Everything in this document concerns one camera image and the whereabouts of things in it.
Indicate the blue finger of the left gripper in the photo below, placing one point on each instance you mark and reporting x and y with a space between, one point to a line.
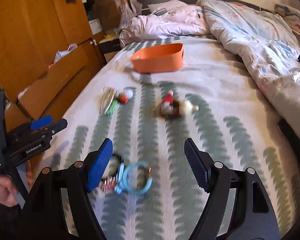
55 127
40 123

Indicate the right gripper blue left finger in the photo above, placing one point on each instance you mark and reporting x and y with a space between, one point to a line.
86 176

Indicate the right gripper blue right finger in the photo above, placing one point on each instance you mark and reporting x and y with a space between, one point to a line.
217 179

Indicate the clear pearl hair claw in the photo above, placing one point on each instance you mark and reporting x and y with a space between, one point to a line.
108 97

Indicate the green hair clip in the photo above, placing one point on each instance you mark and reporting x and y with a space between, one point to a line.
112 107

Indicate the red santa hat clip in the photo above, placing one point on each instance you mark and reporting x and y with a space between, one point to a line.
167 104

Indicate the cream duck hair clip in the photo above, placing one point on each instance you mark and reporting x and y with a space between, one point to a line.
187 108

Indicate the person's left hand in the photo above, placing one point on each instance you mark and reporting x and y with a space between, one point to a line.
7 191

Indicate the open wooden drawer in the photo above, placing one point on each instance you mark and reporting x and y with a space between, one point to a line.
43 91

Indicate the white plastic bag on drawer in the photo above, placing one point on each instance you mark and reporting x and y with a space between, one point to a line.
60 54

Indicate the brown wooden wardrobe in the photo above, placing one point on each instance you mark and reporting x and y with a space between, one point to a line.
31 33

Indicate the black and cream nightstand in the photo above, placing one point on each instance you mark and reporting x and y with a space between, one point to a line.
109 47

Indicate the fern patterned bed sheet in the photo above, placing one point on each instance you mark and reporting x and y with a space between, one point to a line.
235 124

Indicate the orange plastic basket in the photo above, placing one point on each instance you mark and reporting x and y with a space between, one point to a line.
158 59

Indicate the clear plastic bag hanging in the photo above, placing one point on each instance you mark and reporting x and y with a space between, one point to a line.
129 9

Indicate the dark wooden headboard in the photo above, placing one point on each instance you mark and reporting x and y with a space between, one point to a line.
146 3

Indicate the pink crumpled blanket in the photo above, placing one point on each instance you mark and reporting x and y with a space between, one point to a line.
182 21

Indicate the white pillow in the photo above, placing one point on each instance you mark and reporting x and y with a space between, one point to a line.
166 6

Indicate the pale floral duvet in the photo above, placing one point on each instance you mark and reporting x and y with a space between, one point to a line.
268 49

